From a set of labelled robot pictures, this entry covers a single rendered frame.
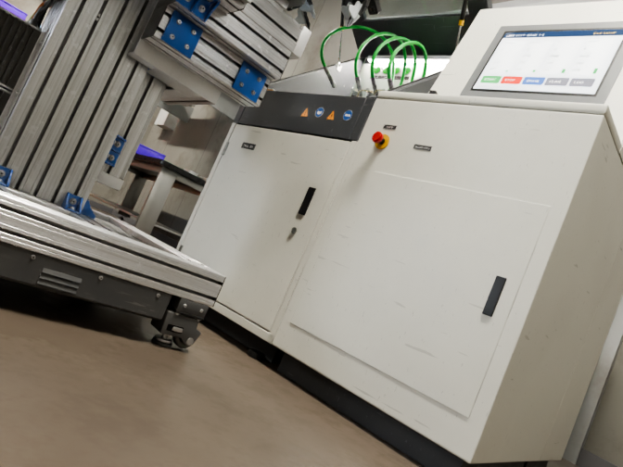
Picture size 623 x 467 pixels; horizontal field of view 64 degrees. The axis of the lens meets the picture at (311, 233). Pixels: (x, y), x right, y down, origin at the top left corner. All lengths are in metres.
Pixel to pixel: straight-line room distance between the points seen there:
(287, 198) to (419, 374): 0.78
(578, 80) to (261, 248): 1.15
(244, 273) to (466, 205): 0.82
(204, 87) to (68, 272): 0.67
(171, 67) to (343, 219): 0.67
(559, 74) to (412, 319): 0.94
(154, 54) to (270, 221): 0.68
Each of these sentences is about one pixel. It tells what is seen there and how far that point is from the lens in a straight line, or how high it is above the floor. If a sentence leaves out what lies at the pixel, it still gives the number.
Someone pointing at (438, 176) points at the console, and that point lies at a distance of 1.48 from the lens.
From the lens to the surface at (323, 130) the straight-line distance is 1.82.
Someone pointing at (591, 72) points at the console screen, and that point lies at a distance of 1.83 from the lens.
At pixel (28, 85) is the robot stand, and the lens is 1.49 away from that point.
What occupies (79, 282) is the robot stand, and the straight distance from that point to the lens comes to 1.25.
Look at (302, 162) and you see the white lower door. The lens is 1.81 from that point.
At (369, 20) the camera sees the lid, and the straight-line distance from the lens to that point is 2.64.
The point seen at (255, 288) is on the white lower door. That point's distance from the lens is 1.75.
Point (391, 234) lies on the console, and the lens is 1.48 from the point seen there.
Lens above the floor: 0.32
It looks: 4 degrees up
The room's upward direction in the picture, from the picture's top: 23 degrees clockwise
